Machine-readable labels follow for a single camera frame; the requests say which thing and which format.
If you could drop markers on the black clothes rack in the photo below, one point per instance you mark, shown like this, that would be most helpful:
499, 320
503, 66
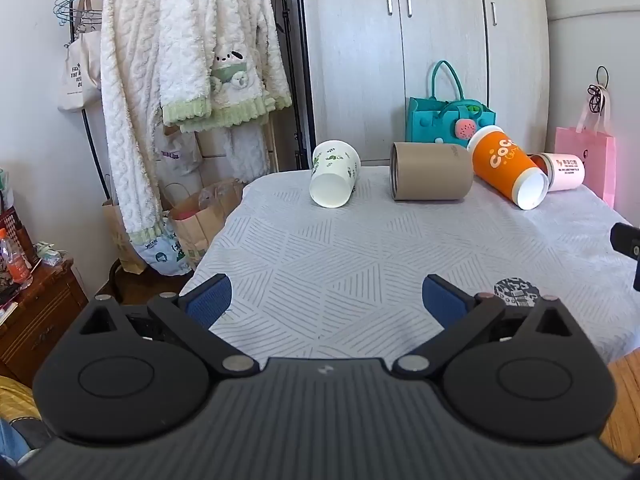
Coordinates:
112, 285

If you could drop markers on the brown paper shopping bag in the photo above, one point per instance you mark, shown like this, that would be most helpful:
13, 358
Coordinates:
200, 217

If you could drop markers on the white printed plastic bag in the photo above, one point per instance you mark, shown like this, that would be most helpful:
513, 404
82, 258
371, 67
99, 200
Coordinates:
164, 253

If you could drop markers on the white fluffy robe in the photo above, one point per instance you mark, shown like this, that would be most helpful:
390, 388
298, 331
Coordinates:
130, 90

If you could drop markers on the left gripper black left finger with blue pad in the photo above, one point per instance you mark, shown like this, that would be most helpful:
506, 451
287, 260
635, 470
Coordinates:
129, 374

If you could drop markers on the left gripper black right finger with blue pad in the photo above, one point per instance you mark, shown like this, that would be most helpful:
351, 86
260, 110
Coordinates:
519, 374

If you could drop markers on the pink paper gift bag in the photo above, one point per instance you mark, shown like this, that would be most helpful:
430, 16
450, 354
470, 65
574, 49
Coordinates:
593, 142

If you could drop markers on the white patterned tablecloth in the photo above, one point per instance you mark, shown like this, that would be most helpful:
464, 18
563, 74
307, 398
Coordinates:
311, 282

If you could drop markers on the small pink white cup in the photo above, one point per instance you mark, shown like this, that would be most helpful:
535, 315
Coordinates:
565, 172

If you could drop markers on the white paper cup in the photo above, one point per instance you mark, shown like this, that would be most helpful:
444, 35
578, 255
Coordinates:
334, 173

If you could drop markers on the beige cylindrical cup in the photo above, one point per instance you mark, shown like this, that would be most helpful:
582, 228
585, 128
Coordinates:
430, 172

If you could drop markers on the teal felt handbag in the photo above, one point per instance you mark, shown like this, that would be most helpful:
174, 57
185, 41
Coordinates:
449, 122

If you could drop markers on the wooden side cabinet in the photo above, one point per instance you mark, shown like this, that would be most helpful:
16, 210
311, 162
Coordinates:
44, 312

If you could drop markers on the white canvas tote bag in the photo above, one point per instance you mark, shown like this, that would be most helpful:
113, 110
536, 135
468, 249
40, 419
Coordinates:
80, 83

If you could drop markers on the orange coco paper cup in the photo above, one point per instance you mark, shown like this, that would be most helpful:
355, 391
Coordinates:
501, 163

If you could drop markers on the white wardrobe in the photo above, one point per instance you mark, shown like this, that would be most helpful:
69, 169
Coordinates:
364, 60

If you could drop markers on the orange drink bottle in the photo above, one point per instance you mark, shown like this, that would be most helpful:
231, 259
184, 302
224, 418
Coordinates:
15, 262

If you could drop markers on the black keyring on hook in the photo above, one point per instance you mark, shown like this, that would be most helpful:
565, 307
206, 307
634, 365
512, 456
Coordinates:
596, 91

